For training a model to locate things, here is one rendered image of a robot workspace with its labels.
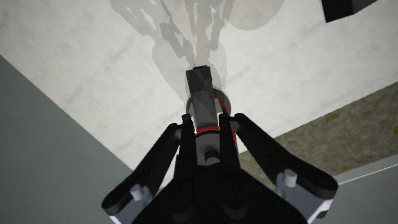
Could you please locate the dark grey round disc with center stud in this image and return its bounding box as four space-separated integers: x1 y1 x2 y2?
186 88 231 116

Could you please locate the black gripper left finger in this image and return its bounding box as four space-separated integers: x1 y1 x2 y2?
101 102 198 224

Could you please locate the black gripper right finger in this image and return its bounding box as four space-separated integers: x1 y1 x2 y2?
214 98 338 224

